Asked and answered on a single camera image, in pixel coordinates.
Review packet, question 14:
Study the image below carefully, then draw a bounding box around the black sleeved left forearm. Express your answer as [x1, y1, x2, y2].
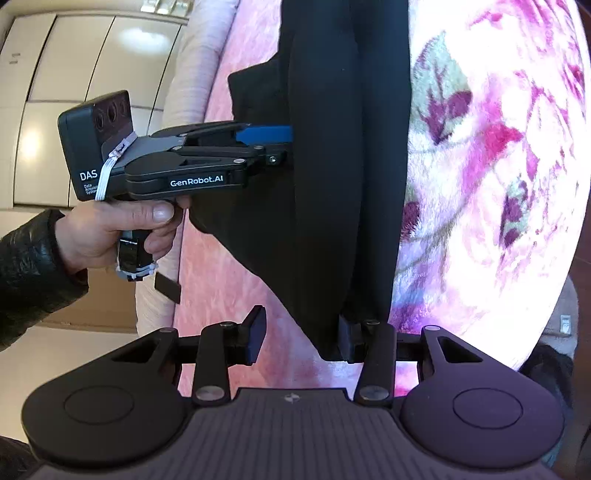
[0, 209, 89, 350]

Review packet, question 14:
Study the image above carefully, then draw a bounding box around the person's left hand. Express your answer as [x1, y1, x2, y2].
[55, 196, 191, 274]

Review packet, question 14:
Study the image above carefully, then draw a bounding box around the pink floral blanket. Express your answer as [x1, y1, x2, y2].
[174, 1, 590, 388]

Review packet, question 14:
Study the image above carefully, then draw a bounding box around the black DAS camera box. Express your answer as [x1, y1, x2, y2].
[57, 90, 137, 202]

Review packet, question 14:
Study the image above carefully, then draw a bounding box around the black jacket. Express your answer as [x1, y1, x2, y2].
[189, 1, 412, 361]

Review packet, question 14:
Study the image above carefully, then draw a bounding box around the white wardrobe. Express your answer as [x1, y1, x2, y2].
[1, 1, 187, 209]

